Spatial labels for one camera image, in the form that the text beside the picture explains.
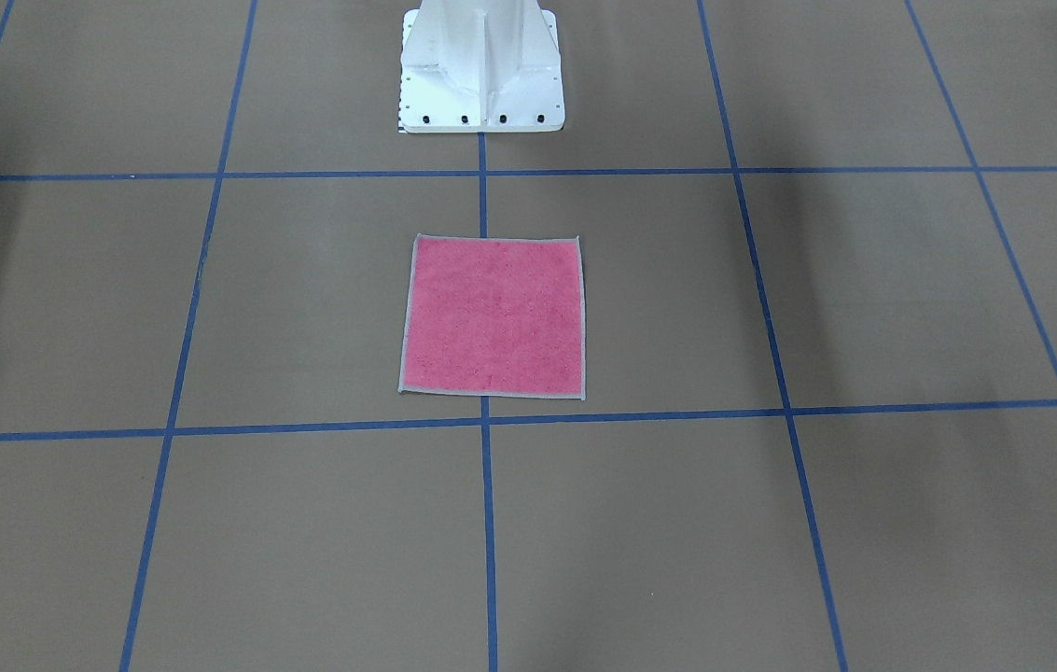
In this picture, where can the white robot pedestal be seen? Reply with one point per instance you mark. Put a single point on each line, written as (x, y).
(480, 67)

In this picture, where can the pink and grey towel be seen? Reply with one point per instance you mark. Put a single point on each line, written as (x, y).
(495, 317)

